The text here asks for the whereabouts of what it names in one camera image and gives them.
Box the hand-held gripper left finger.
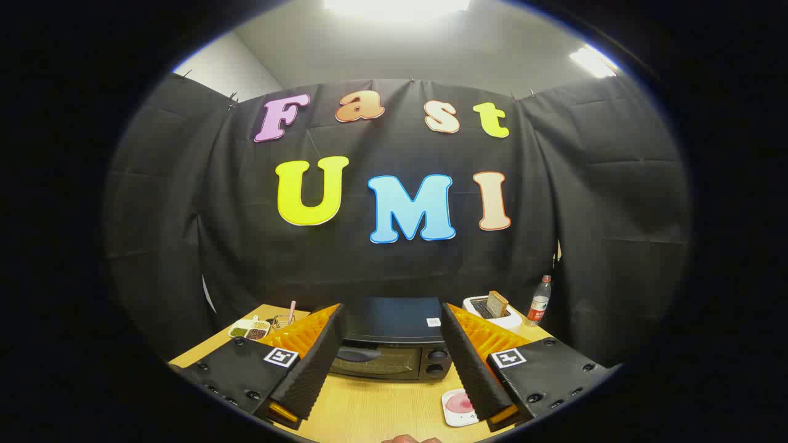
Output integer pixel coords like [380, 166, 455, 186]
[169, 303, 345, 430]

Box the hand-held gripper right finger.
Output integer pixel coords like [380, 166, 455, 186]
[440, 301, 619, 431]

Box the white square plate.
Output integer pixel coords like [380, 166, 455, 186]
[441, 388, 487, 428]

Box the black toaster oven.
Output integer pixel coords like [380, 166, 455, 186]
[329, 297, 453, 383]

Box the white pop-up toaster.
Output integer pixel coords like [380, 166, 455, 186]
[462, 295, 523, 331]

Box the white divided dish of beans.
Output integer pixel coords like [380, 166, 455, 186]
[228, 316, 271, 341]

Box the clear plastic water bottle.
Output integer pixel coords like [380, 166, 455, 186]
[525, 275, 552, 327]

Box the black backdrop cloth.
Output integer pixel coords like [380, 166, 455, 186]
[102, 73, 693, 370]

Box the small ceiling light panel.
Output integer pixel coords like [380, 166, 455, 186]
[569, 44, 618, 79]

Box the large ceiling light panel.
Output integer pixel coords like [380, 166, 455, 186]
[323, 0, 472, 19]

